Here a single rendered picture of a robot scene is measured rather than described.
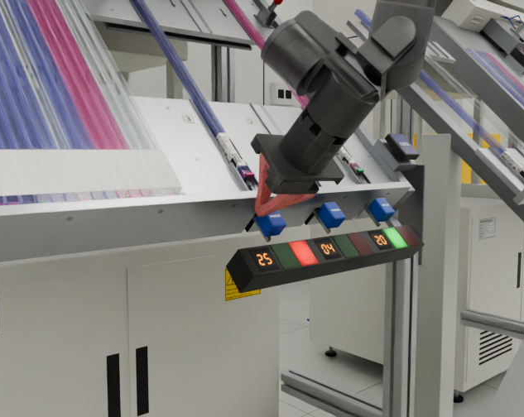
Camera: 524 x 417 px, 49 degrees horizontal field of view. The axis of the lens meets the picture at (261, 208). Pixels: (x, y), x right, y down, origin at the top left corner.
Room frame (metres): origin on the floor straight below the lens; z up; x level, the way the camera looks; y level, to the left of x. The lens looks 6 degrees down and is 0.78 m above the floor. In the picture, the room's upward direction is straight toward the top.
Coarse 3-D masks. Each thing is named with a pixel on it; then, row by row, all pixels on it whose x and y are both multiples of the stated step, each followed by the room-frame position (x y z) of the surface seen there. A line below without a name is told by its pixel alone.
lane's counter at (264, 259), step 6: (252, 252) 0.66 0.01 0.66; (258, 252) 0.66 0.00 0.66; (264, 252) 0.67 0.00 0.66; (270, 252) 0.67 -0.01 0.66; (258, 258) 0.66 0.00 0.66; (264, 258) 0.66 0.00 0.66; (270, 258) 0.67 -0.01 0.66; (258, 264) 0.65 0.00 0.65; (264, 264) 0.65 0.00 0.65; (270, 264) 0.66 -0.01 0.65; (276, 264) 0.66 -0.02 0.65; (264, 270) 0.65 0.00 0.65; (270, 270) 0.65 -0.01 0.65
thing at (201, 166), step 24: (168, 120) 0.75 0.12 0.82; (192, 120) 0.78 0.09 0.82; (240, 120) 0.84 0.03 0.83; (264, 120) 0.87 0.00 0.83; (288, 120) 0.91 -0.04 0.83; (168, 144) 0.72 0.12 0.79; (192, 144) 0.74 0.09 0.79; (216, 144) 0.76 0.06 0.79; (240, 144) 0.79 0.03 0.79; (360, 144) 0.96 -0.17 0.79; (192, 168) 0.70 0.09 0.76; (216, 168) 0.73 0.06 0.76; (360, 168) 0.89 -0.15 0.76; (192, 192) 0.67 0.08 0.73; (216, 192) 0.69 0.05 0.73
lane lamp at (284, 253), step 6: (276, 246) 0.69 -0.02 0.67; (282, 246) 0.69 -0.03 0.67; (288, 246) 0.70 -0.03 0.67; (276, 252) 0.68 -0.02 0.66; (282, 252) 0.68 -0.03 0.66; (288, 252) 0.69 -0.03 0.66; (282, 258) 0.68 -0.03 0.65; (288, 258) 0.68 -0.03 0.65; (294, 258) 0.69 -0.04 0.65; (282, 264) 0.67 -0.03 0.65; (288, 264) 0.67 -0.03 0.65; (294, 264) 0.68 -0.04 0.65
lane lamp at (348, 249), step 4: (336, 236) 0.76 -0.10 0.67; (340, 236) 0.76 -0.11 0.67; (344, 236) 0.77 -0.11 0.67; (336, 240) 0.75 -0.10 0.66; (340, 240) 0.76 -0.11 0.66; (344, 240) 0.76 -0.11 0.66; (348, 240) 0.77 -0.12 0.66; (340, 244) 0.75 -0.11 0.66; (344, 244) 0.76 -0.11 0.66; (348, 244) 0.76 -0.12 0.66; (352, 244) 0.76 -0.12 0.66; (340, 248) 0.74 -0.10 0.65; (344, 248) 0.75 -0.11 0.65; (348, 248) 0.75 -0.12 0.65; (352, 248) 0.76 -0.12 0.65; (344, 252) 0.74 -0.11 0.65; (348, 252) 0.75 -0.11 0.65; (352, 252) 0.75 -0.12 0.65; (356, 252) 0.75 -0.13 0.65; (348, 256) 0.74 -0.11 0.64
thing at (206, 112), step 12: (132, 0) 0.94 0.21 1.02; (144, 12) 0.91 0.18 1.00; (156, 24) 0.90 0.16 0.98; (156, 36) 0.89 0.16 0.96; (168, 48) 0.87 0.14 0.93; (168, 60) 0.86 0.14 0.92; (180, 60) 0.86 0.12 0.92; (180, 72) 0.84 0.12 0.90; (192, 84) 0.82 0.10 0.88; (192, 96) 0.81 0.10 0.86; (204, 108) 0.79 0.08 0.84; (204, 120) 0.79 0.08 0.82; (216, 120) 0.79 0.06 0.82; (216, 132) 0.77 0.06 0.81; (240, 168) 0.73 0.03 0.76
